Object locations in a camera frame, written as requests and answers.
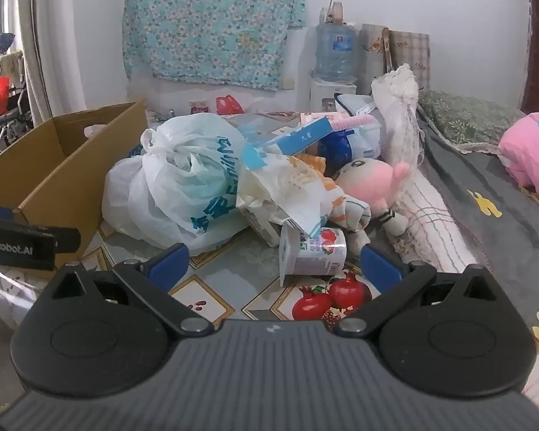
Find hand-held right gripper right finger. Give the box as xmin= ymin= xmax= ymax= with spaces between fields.
xmin=335 ymin=243 xmax=499 ymax=338

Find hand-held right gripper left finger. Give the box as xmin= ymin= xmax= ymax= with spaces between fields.
xmin=54 ymin=242 xmax=214 ymax=338

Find pink white plush doll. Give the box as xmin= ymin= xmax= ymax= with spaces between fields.
xmin=335 ymin=157 xmax=411 ymax=236

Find brown cardboard box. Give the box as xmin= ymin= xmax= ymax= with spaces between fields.
xmin=0 ymin=101 xmax=150 ymax=279

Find clear plastic bag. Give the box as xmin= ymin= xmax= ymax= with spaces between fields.
xmin=0 ymin=264 xmax=43 ymax=328

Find white checked mattress pad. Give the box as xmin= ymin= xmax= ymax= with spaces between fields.
xmin=393 ymin=162 xmax=473 ymax=275

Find fruit print juice carton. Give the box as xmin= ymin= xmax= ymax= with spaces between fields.
xmin=279 ymin=227 xmax=347 ymax=288

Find white plastic bag blue print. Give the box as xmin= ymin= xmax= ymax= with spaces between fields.
xmin=101 ymin=113 xmax=252 ymax=256

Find orange checked towel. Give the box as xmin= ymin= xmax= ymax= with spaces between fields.
xmin=292 ymin=153 xmax=372 ymax=234

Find fruit print vinyl mat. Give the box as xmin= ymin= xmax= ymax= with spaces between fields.
xmin=78 ymin=110 xmax=389 ymax=324

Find grey blanket yellow figures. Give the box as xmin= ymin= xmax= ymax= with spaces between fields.
xmin=413 ymin=108 xmax=539 ymax=360

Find dark blue packet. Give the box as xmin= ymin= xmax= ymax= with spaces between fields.
xmin=318 ymin=137 xmax=356 ymax=177

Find clear plastic wrapper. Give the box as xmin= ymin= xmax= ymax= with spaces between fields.
xmin=236 ymin=153 xmax=330 ymax=240

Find light blue carton box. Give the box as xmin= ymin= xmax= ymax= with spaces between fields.
xmin=252 ymin=116 xmax=337 ymax=159

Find white quilted bag blue trim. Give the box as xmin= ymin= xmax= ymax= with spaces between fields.
xmin=333 ymin=92 xmax=383 ymax=159

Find red plastic bag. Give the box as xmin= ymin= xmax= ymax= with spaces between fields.
xmin=216 ymin=94 xmax=244 ymax=116

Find white lace cloth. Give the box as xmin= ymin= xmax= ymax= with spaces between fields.
xmin=370 ymin=65 xmax=428 ymax=176

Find green floral pillow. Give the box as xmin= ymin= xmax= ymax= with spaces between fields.
xmin=419 ymin=89 xmax=527 ymax=154

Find white water dispenser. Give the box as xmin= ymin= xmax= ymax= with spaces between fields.
xmin=309 ymin=78 xmax=358 ymax=114

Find rolled floral mats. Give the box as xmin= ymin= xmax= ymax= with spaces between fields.
xmin=358 ymin=23 xmax=431 ymax=95

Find blue water jug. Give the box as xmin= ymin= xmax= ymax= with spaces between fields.
xmin=314 ymin=22 xmax=358 ymax=82

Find bottles on water jug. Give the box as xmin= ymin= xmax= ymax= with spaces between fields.
xmin=320 ymin=0 xmax=347 ymax=26

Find blue floral wall cloth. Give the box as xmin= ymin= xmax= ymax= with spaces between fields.
xmin=122 ymin=0 xmax=306 ymax=92

